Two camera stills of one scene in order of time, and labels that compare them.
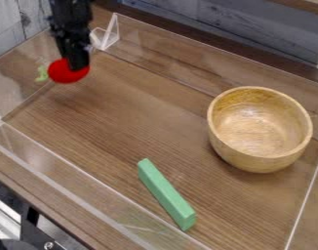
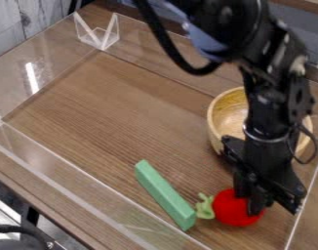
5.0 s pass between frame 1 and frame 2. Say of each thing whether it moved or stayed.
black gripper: moved
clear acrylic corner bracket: stayed
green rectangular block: stayed
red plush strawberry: moved
